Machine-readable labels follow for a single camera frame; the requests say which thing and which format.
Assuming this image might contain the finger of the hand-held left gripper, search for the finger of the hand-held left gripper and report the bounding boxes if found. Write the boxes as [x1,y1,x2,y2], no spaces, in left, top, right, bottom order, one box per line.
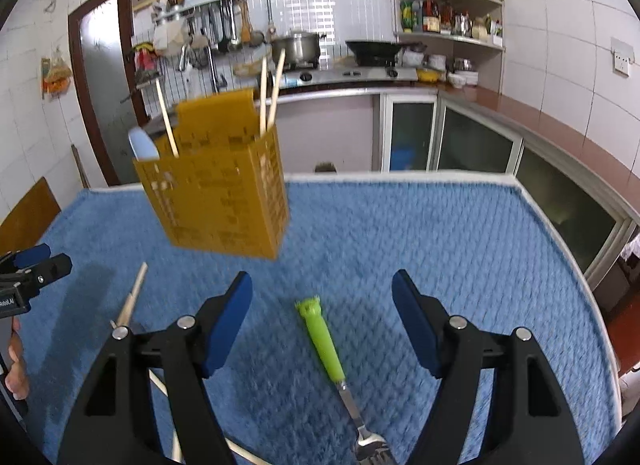
[19,253,74,297]
[0,243,53,272]

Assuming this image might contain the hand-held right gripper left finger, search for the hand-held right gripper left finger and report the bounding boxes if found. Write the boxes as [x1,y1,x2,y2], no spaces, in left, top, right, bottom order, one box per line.
[57,271,253,465]

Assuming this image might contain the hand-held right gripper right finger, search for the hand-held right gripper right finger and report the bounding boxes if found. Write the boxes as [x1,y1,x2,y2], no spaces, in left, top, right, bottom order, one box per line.
[391,269,586,465]

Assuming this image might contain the wooden chopstick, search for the wooden chopstick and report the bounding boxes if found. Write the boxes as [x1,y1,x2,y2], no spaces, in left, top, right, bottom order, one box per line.
[114,262,150,329]
[148,369,182,465]
[154,78,180,158]
[224,437,267,465]
[266,48,287,132]
[258,57,269,138]

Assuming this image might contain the green handled fork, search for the green handled fork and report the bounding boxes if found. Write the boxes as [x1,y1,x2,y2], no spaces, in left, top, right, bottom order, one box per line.
[294,296,398,465]

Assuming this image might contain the yellow plastic utensil holder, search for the yellow plastic utensil holder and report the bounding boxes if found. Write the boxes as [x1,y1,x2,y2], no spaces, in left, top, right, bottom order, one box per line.
[132,87,291,261]

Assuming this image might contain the pale blue spoon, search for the pale blue spoon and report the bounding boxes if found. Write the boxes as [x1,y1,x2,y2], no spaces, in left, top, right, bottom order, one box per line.
[128,126,161,162]

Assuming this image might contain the person's left hand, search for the person's left hand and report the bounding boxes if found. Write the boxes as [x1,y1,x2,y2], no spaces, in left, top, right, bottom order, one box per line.
[4,317,32,402]

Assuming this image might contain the wooden board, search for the wooden board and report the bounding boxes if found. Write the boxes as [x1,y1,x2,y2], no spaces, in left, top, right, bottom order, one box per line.
[0,176,62,257]

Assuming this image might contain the wooden stick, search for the wooden stick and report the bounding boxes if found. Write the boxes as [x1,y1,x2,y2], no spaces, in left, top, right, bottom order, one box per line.
[71,144,91,190]

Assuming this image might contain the blue knitted blanket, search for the blue knitted blanket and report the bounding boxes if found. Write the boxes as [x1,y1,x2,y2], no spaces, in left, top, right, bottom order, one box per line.
[12,171,622,465]

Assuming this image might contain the brown framed glass door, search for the brown framed glass door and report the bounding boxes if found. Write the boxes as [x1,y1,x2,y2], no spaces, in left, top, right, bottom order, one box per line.
[67,0,152,189]

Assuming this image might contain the hanging plastic bag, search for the hanging plastic bag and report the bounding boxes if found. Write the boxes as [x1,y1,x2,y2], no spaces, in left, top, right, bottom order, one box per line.
[39,46,74,99]

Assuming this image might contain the glass door base cabinet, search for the glass door base cabinet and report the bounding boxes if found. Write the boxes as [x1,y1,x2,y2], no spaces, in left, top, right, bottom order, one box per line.
[379,92,639,292]

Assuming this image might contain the red and yellow gloves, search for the red and yellow gloves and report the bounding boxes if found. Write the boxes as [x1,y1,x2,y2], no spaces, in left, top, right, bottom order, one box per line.
[132,43,161,76]

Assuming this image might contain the brown kitchen countertop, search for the brown kitchen countertop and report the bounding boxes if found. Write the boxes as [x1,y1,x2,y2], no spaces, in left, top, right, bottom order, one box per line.
[276,82,640,226]

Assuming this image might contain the white hanging cloth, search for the white hanging cloth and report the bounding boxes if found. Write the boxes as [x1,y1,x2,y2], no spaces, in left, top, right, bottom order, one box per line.
[152,19,194,58]

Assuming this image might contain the gas stove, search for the gas stove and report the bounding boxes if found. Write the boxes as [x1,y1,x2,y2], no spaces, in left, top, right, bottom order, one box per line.
[279,66,419,89]

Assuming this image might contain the black wok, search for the black wok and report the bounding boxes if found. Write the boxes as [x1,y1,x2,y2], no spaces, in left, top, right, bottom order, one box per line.
[344,39,404,66]

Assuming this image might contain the steel cooking pot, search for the steel cooking pot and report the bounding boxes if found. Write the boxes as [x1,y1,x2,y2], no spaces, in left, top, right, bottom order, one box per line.
[271,30,326,67]

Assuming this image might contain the white corner shelf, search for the white corner shelf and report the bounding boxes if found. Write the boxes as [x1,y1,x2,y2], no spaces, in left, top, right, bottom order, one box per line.
[391,0,506,92]

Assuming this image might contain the wooden spatula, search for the wooden spatula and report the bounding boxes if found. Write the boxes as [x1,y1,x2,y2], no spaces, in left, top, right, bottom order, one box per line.
[239,0,253,44]

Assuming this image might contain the green bottle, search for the green bottle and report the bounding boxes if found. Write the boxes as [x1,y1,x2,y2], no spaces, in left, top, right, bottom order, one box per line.
[399,0,424,32]

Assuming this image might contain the metal wall utensil rack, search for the metal wall utensil rack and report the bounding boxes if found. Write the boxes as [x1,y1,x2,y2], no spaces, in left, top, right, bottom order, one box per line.
[152,0,249,22]

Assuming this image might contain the white wall socket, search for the white wall socket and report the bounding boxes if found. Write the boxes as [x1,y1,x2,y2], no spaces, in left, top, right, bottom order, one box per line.
[610,37,636,77]

